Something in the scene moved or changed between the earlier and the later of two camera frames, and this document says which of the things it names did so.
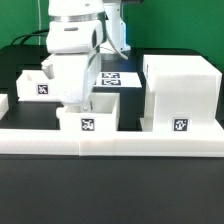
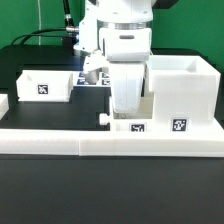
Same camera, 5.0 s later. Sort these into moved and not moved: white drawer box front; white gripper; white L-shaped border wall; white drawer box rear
Moved: white gripper; white drawer box front
Not moved: white drawer box rear; white L-shaped border wall
